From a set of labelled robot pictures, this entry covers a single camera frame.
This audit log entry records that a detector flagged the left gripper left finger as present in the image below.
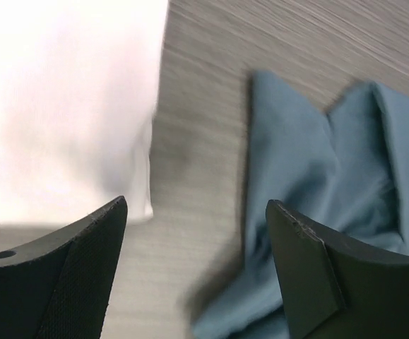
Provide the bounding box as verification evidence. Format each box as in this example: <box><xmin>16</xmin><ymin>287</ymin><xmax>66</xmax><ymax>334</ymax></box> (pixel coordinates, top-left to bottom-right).
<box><xmin>0</xmin><ymin>196</ymin><xmax>128</xmax><ymax>338</ymax></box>

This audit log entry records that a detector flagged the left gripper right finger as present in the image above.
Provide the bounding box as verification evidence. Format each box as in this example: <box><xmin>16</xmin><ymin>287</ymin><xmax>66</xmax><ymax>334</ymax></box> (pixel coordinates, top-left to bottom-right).
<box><xmin>266</xmin><ymin>200</ymin><xmax>409</xmax><ymax>338</ymax></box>

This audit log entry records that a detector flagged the grey blue t shirt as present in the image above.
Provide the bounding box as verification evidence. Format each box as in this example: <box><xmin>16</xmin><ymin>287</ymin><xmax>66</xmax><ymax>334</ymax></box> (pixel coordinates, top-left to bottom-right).
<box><xmin>192</xmin><ymin>71</ymin><xmax>409</xmax><ymax>338</ymax></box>

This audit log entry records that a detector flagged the folded white t shirt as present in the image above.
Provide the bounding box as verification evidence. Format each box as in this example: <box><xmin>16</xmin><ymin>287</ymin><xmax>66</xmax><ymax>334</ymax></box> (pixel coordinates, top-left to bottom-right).
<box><xmin>0</xmin><ymin>1</ymin><xmax>169</xmax><ymax>227</ymax></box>

